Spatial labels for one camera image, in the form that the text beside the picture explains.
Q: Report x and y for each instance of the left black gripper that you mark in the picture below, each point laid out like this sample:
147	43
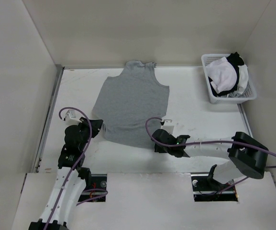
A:
96	125

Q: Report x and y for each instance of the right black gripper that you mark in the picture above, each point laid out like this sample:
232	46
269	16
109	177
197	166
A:
160	149

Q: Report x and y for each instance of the grey tank top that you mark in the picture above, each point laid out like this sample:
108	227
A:
125	103

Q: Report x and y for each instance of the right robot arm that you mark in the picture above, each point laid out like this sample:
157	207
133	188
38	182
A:
244	156

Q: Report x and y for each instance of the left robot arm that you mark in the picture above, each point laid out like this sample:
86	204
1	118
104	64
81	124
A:
71	179

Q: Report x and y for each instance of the white tank top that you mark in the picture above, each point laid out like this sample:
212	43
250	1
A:
244	77

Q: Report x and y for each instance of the black tank top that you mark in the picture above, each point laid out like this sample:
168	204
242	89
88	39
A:
224	74

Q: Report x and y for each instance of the white plastic basket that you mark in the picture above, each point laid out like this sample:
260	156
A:
248	94

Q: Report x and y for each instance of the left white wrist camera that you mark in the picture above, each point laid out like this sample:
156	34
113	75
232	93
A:
71	118

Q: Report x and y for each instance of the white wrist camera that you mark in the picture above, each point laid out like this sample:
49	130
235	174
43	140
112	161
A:
167	125
71	118

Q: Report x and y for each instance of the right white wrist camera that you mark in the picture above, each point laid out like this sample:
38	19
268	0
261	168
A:
167	125

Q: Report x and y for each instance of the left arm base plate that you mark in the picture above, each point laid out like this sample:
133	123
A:
96	186

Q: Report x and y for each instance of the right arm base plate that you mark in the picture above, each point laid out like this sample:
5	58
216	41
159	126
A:
208	190

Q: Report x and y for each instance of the metal table edge rail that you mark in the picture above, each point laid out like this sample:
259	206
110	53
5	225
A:
40	148

